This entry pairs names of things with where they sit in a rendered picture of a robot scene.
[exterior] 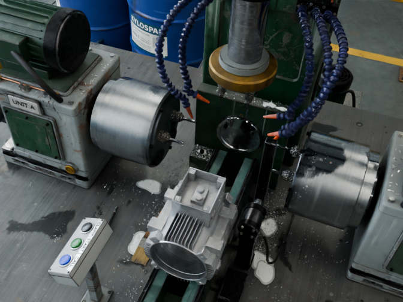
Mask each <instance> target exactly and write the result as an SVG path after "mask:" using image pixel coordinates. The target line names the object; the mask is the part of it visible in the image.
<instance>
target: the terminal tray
mask: <svg viewBox="0 0 403 302"><path fill-rule="evenodd" d="M191 170H194V172H193V173H192V172H191ZM219 179H222V181H219ZM225 181H226V178H225V177H221V176H217V175H215V174H211V173H208V172H205V171H202V170H198V169H196V168H192V167H190V168H189V169H188V171H187V173H186V175H185V177H184V179H183V181H182V183H181V184H180V186H179V188H178V190H177V192H176V193H175V195H174V197H173V199H172V216H175V214H176V213H178V216H179V214H180V213H181V217H182V215H183V214H184V217H185V216H186V215H187V216H188V218H189V216H191V219H193V217H194V220H196V219H197V222H199V221H200V220H201V224H203V222H204V225H205V227H206V228H208V229H209V228H211V225H212V224H213V221H214V220H215V216H216V213H217V212H218V209H219V207H220V206H221V202H222V201H223V196H224V195H225ZM177 197H179V198H180V199H179V200H177V199H176V198H177ZM206 207H209V209H207V210H206V209H205V208H206Z"/></svg>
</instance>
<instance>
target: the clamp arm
mask: <svg viewBox="0 0 403 302"><path fill-rule="evenodd" d="M277 145H278V140H275V139H272V138H269V137H267V138H266V141H265V142H264V149H263V154H262V159H261V164H260V171H259V174H258V180H257V186H256V190H255V196H254V203H255V201H256V200H257V201H256V202H257V203H258V202H259V201H260V204H261V205H262V206H264V204H265V200H266V195H267V190H268V186H269V181H270V176H271V172H272V167H273V162H274V159H275V154H276V148H277Z"/></svg>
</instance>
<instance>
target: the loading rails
mask: <svg viewBox="0 0 403 302"><path fill-rule="evenodd" d="M227 155H228V152H225V151H223V150H219V147H216V148H215V150H214V152H213V154H212V156H211V157H210V159H209V162H208V163H207V166H206V168H205V169H204V171H205V172H208V173H211V174H215V175H217V176H221V177H224V176H225V171H226V165H227ZM256 165H257V158H254V160H252V159H249V158H245V159H244V161H243V163H242V166H241V168H240V170H239V172H238V174H237V177H236V179H235V181H234V183H233V186H232V188H231V187H228V186H225V193H229V194H230V195H231V196H232V197H233V198H234V199H233V202H232V204H235V205H237V206H236V207H237V210H238V211H237V212H238V216H237V219H236V222H235V223H234V226H233V229H232V230H234V229H235V226H236V224H237V222H238V219H239V216H240V214H241V212H242V209H243V208H244V207H245V206H246V205H247V204H248V203H253V202H254V197H251V196H249V192H250V190H251V187H252V185H253V181H254V175H255V169H256ZM238 245H239V238H238V234H235V233H233V238H232V240H231V242H230V244H226V246H225V248H224V251H223V253H222V255H221V258H220V260H222V258H223V256H224V253H225V250H226V248H227V246H231V247H233V248H236V249H238ZM176 279H177V277H176V278H175V277H174V276H172V277H171V274H170V275H169V276H168V273H166V274H165V271H164V270H162V269H161V268H160V269H156V268H155V267H154V269H153V270H152V272H151V275H150V276H149V279H148V281H147V282H146V284H145V286H144V288H143V290H142V292H141V294H140V296H139V298H138V300H137V301H136V302H205V299H206V297H207V294H208V292H209V290H211V291H215V292H217V293H219V290H220V287H221V285H222V282H223V280H224V279H223V278H220V277H218V276H216V274H214V275H213V278H211V279H210V280H207V282H206V284H204V285H199V284H198V283H197V282H195V281H192V282H191V283H190V282H189V284H188V286H187V289H186V291H185V293H184V296H183V297H180V296H178V295H175V294H172V293H170V291H171V290H172V287H173V285H174V283H175V281H176Z"/></svg>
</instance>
